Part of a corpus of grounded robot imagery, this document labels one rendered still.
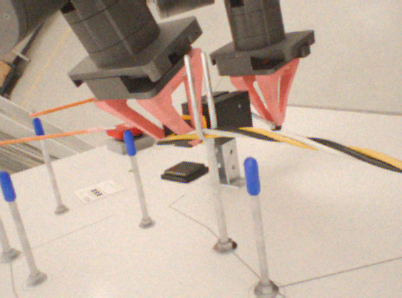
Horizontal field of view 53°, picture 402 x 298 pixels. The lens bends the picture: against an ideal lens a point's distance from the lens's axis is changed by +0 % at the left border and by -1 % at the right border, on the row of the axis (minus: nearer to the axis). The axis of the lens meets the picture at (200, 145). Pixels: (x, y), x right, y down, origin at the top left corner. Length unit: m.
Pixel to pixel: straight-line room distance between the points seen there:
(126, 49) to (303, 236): 0.19
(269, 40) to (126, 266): 0.26
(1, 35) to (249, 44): 0.26
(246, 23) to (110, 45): 0.18
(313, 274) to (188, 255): 0.09
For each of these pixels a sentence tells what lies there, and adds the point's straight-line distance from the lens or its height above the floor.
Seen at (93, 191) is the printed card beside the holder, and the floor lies 1.15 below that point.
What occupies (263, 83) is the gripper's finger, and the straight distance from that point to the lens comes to 0.43.
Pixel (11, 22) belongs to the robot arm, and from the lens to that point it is 0.23.
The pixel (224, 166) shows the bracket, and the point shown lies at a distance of 0.42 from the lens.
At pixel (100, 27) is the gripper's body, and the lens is 0.29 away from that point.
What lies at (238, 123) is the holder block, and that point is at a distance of 0.39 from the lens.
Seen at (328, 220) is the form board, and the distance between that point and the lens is 0.33.
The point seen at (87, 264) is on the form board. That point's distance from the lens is 0.33.
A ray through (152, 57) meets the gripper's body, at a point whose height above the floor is 1.25.
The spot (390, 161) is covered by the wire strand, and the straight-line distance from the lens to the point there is 0.19.
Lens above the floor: 1.36
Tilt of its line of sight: 35 degrees down
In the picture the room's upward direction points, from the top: 57 degrees counter-clockwise
